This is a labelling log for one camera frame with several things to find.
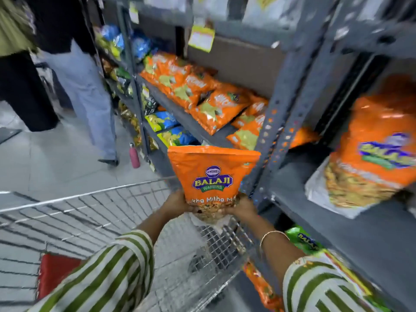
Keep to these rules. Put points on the person's left hand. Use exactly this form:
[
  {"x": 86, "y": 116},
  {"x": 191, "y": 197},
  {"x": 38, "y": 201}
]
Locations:
[{"x": 175, "y": 204}]

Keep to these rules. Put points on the grey metal shelf rack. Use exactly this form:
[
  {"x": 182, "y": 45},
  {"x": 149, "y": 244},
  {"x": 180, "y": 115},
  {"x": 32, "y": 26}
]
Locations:
[{"x": 286, "y": 94}]

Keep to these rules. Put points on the person's right fingers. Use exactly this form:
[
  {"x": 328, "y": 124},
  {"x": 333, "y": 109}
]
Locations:
[{"x": 230, "y": 209}]

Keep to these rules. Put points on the green snack packet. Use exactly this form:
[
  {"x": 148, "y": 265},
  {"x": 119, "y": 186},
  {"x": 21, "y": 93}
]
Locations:
[{"x": 302, "y": 238}]

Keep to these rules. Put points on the blue snack packet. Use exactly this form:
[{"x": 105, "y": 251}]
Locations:
[{"x": 141, "y": 45}]

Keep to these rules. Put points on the person's left forearm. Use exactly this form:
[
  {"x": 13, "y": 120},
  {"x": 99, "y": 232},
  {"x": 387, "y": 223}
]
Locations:
[{"x": 152, "y": 225}]

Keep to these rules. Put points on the white snack packet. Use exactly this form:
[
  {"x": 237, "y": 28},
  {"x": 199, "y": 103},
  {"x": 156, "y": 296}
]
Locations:
[
  {"x": 211, "y": 6},
  {"x": 164, "y": 2},
  {"x": 276, "y": 11}
]

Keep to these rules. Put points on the pink water bottle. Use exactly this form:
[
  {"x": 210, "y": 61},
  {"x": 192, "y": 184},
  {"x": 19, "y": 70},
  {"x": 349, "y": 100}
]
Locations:
[{"x": 134, "y": 156}]

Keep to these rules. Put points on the green striped white shirt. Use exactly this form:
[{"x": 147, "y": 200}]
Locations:
[{"x": 107, "y": 279}]

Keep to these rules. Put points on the orange patterned snack packet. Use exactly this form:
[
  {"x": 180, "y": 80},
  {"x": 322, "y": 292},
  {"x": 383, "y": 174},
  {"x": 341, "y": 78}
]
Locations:
[{"x": 263, "y": 287}]

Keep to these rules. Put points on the pale yellow shelf tag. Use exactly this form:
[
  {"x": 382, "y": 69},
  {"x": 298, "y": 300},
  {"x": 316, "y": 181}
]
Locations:
[{"x": 134, "y": 12}]

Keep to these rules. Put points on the row of orange chip packets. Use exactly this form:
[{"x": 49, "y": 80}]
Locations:
[{"x": 217, "y": 105}]

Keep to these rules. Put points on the pile of yellow brown packets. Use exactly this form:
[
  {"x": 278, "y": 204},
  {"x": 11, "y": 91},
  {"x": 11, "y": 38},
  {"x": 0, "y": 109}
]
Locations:
[{"x": 133, "y": 125}]

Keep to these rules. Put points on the orange mix snack packet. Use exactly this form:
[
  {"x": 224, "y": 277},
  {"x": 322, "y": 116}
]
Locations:
[
  {"x": 211, "y": 178},
  {"x": 377, "y": 152}
]

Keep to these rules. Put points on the yellow price tag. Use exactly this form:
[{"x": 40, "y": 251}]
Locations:
[{"x": 201, "y": 38}]

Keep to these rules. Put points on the red cart seat flap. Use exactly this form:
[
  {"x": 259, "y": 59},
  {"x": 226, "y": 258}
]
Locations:
[{"x": 55, "y": 272}]

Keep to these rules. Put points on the yellow and blue chip packet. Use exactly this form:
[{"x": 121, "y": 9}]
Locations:
[
  {"x": 161, "y": 120},
  {"x": 177, "y": 137}
]

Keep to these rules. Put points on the pile of green dark packets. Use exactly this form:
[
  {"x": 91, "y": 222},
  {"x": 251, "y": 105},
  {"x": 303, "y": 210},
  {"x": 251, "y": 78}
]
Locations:
[{"x": 120, "y": 77}]

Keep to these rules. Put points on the pile of blue yellow packets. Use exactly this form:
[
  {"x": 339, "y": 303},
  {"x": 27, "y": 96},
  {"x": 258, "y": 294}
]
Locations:
[{"x": 110, "y": 40}]

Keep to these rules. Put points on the person's left fingers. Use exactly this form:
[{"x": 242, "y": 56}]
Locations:
[{"x": 191, "y": 208}]

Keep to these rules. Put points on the person's right hand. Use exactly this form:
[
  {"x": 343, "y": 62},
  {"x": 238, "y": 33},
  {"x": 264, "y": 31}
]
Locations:
[{"x": 245, "y": 209}]

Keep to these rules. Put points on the person's right forearm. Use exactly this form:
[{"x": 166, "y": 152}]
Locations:
[{"x": 276, "y": 250}]

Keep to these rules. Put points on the gold bangle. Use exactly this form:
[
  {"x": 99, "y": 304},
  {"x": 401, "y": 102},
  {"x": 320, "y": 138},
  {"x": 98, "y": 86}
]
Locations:
[{"x": 264, "y": 238}]

